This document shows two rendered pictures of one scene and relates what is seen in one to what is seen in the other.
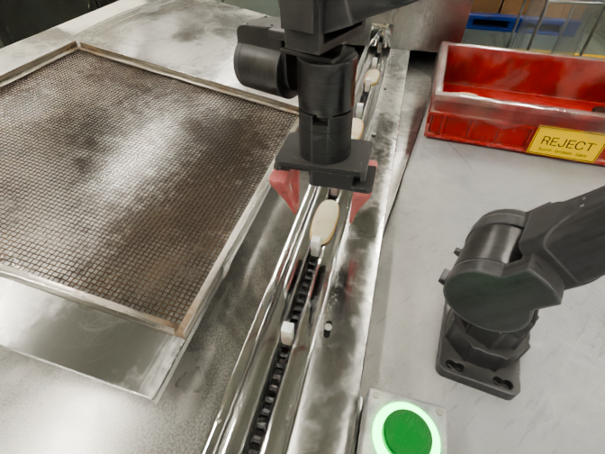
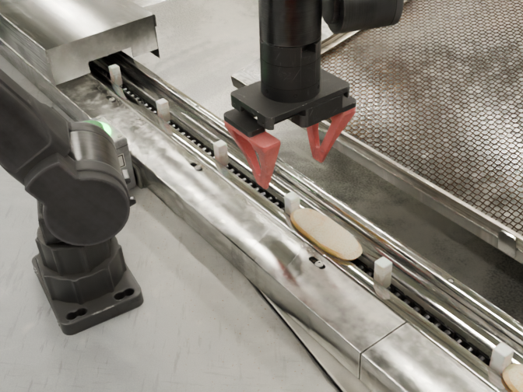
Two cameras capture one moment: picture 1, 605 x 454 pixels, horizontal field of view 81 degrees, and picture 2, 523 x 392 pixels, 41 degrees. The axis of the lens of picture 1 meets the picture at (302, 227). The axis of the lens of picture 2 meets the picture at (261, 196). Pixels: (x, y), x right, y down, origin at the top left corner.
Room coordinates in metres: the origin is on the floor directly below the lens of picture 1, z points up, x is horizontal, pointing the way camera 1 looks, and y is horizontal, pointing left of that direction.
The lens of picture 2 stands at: (0.71, -0.50, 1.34)
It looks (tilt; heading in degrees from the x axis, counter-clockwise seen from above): 37 degrees down; 130
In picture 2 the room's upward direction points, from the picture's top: 4 degrees counter-clockwise
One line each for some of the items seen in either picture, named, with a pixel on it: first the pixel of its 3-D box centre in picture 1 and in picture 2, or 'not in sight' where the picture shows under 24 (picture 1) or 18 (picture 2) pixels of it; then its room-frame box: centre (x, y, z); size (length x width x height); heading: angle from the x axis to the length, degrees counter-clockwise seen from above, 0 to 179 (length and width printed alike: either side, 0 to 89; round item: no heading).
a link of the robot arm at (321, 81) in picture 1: (321, 78); (296, 8); (0.35, -0.02, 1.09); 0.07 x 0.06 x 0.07; 54
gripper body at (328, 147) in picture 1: (325, 135); (290, 71); (0.35, -0.02, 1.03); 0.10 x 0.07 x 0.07; 75
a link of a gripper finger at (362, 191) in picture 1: (343, 190); (272, 143); (0.34, -0.05, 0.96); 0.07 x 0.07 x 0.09; 75
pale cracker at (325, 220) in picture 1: (325, 219); (324, 231); (0.39, -0.03, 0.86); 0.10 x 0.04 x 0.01; 165
